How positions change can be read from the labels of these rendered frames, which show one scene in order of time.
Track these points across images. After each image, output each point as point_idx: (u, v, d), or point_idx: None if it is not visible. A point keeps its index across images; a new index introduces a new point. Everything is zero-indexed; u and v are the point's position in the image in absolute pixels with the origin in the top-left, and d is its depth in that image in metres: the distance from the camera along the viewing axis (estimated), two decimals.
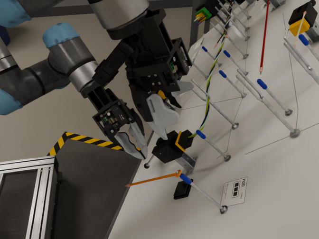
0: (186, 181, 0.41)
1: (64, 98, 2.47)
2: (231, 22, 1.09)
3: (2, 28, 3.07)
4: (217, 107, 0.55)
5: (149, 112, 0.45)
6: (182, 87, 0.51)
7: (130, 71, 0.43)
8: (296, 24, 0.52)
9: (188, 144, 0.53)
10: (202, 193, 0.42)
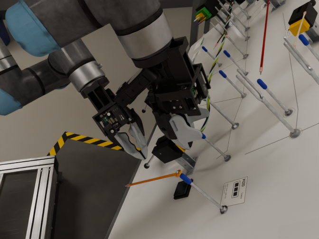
0: (186, 181, 0.41)
1: (64, 98, 2.47)
2: (231, 22, 1.09)
3: (2, 28, 3.07)
4: (217, 107, 0.55)
5: (173, 132, 0.48)
6: None
7: (153, 96, 0.45)
8: (296, 24, 0.52)
9: (188, 144, 0.53)
10: (202, 193, 0.42)
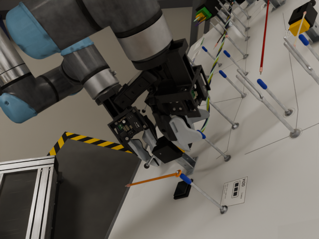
0: (186, 181, 0.41)
1: (64, 98, 2.47)
2: (231, 22, 1.09)
3: (2, 28, 3.07)
4: (217, 107, 0.55)
5: (173, 133, 0.48)
6: None
7: (153, 97, 0.45)
8: (296, 24, 0.52)
9: (188, 145, 0.53)
10: (202, 193, 0.42)
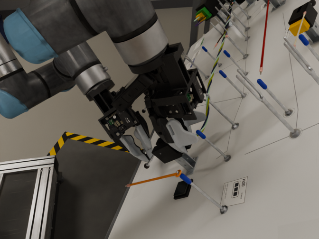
0: (186, 181, 0.41)
1: (64, 98, 2.47)
2: (231, 22, 1.09)
3: (2, 28, 3.07)
4: (217, 107, 0.55)
5: (170, 136, 0.49)
6: None
7: (149, 101, 0.45)
8: (296, 24, 0.52)
9: (187, 146, 0.53)
10: (202, 193, 0.42)
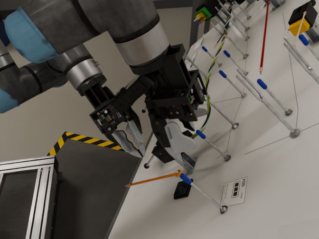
0: (186, 181, 0.41)
1: (64, 98, 2.47)
2: (231, 22, 1.09)
3: (2, 28, 3.07)
4: (217, 107, 0.55)
5: (167, 139, 0.48)
6: (197, 113, 0.53)
7: (150, 102, 0.45)
8: (296, 24, 0.52)
9: None
10: (202, 193, 0.42)
